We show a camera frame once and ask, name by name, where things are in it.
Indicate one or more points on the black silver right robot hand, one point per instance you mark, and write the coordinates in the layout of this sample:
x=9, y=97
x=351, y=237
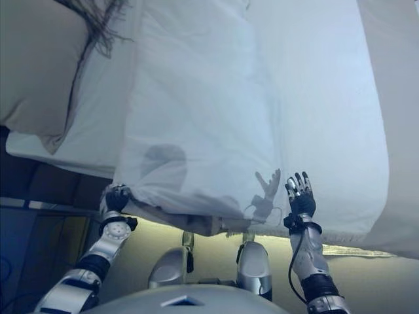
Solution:
x=304, y=202

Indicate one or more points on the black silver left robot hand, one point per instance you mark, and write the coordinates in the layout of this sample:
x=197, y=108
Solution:
x=114, y=199

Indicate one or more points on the white duvet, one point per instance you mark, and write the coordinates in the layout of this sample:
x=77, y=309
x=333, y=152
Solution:
x=229, y=98

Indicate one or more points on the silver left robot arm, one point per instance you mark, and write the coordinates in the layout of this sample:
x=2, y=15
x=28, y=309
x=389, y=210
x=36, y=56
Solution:
x=111, y=235

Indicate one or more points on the beige fringed bed runner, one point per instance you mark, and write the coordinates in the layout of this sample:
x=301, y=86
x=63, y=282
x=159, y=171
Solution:
x=399, y=131

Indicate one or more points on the white fitted mattress sheet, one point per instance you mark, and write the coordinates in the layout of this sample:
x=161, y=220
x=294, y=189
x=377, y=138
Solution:
x=95, y=131

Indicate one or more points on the pale textured floor rug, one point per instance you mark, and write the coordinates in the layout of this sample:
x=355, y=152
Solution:
x=357, y=252

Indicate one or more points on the wooden nightstand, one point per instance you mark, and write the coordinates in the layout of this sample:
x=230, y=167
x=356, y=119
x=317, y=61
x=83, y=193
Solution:
x=39, y=255

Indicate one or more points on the grey robot torso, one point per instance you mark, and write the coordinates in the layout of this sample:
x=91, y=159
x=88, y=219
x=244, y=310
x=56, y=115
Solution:
x=196, y=302

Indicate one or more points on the large beige pillow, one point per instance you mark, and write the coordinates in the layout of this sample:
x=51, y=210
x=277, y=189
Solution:
x=36, y=72

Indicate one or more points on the patterned fringed cushion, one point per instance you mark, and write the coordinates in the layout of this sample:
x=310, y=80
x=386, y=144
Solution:
x=108, y=19

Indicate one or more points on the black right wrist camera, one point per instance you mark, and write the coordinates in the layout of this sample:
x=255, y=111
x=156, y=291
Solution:
x=292, y=221

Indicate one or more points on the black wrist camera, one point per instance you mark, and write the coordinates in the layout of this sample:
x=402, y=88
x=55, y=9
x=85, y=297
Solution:
x=292, y=221
x=132, y=224

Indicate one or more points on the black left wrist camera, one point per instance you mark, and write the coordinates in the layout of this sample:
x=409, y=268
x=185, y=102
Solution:
x=132, y=224

